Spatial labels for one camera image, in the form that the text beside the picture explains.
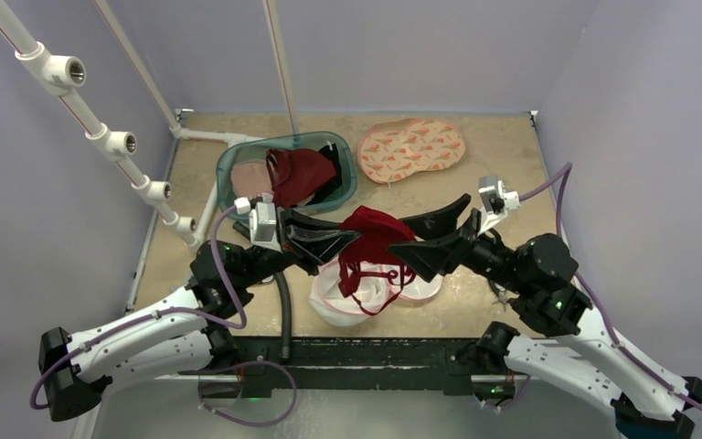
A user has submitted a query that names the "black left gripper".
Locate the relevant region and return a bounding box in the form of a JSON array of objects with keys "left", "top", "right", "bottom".
[{"left": 237, "top": 207, "right": 362, "bottom": 289}]

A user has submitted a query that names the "dark red bra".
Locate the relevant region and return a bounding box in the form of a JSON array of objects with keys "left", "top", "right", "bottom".
[{"left": 265, "top": 148, "right": 337, "bottom": 208}]

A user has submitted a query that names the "dark red garment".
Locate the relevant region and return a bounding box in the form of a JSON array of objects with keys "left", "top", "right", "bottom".
[{"left": 338, "top": 206, "right": 416, "bottom": 316}]

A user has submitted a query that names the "round pink white laundry bag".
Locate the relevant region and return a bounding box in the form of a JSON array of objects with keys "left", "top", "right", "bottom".
[{"left": 309, "top": 260, "right": 443, "bottom": 327}]

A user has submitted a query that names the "pink bra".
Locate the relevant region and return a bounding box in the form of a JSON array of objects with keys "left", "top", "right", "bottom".
[{"left": 230, "top": 159, "right": 272, "bottom": 198}]

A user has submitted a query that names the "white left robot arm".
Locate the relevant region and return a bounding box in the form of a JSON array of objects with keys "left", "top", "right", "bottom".
[{"left": 29, "top": 209, "right": 361, "bottom": 422}]

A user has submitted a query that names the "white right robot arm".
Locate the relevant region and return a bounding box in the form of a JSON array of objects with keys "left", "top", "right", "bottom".
[{"left": 388, "top": 195, "right": 702, "bottom": 438}]

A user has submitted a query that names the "black bra in basin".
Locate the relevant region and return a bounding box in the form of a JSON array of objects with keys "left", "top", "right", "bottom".
[{"left": 313, "top": 144, "right": 343, "bottom": 203}]

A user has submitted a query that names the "teal plastic basin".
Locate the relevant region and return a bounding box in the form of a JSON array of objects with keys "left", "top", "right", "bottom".
[{"left": 217, "top": 131, "right": 356, "bottom": 215}]

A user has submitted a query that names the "white PVC pipe rack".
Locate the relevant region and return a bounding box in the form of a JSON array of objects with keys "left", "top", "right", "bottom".
[{"left": 0, "top": 0, "right": 303, "bottom": 254}]

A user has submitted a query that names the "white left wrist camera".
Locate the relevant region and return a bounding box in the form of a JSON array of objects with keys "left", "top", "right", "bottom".
[{"left": 234, "top": 197, "right": 282, "bottom": 252}]

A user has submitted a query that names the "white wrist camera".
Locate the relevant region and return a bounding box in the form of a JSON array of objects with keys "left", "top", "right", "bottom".
[
  {"left": 478, "top": 175, "right": 521, "bottom": 234},
  {"left": 234, "top": 197, "right": 282, "bottom": 252}
]

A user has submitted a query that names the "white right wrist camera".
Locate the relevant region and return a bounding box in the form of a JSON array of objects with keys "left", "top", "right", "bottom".
[{"left": 478, "top": 175, "right": 521, "bottom": 234}]

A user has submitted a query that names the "black corrugated hose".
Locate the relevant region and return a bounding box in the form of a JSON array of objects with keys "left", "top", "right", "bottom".
[{"left": 232, "top": 220, "right": 294, "bottom": 361}]

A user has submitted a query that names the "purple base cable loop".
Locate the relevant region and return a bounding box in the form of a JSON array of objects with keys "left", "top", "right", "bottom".
[{"left": 197, "top": 360, "right": 299, "bottom": 429}]

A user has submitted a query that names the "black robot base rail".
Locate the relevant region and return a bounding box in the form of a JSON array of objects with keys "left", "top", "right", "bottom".
[{"left": 195, "top": 337, "right": 527, "bottom": 399}]

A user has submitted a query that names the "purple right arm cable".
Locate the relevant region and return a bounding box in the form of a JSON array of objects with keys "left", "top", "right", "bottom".
[{"left": 519, "top": 162, "right": 702, "bottom": 428}]

